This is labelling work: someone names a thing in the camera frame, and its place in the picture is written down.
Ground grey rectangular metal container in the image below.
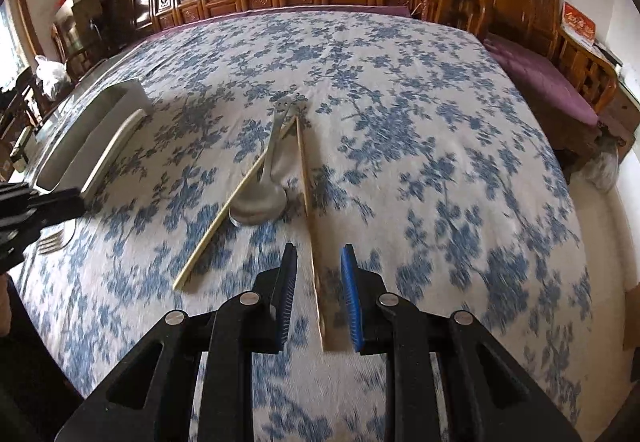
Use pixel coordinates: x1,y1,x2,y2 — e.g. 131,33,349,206
37,79,153,200

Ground white plastic bag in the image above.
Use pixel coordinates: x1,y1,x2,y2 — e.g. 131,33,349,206
34,56,71,97

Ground wooden side table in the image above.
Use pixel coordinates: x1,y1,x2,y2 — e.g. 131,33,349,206
595,42,640,123

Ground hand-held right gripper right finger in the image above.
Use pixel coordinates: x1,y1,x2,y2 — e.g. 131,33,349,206
341,244,583,442

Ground wooden dining chair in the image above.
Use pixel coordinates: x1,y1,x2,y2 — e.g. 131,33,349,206
0,66,46,173

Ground clear plastic bag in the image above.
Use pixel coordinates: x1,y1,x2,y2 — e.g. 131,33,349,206
585,137,621,193

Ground purple armchair cushion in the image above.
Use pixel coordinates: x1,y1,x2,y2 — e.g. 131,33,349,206
482,32,601,127

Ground blue floral tablecloth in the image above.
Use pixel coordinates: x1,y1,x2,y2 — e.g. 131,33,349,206
10,9,596,442

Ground white flat box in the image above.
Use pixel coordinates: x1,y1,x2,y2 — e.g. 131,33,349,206
52,0,91,18

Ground brown wooden chopstick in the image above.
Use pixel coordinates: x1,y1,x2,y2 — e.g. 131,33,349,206
295,114,333,353
173,118,297,291

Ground red card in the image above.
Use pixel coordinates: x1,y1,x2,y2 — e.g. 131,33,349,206
561,0,597,47

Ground metal fork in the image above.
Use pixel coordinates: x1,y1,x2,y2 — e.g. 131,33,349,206
37,228,69,257

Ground metal spoon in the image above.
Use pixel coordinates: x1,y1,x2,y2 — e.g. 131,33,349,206
229,94,310,227

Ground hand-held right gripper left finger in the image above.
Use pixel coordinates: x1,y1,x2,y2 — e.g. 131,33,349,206
54,243,298,442

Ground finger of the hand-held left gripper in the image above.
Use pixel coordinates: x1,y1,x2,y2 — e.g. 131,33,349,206
27,188,87,225
0,183,38,203

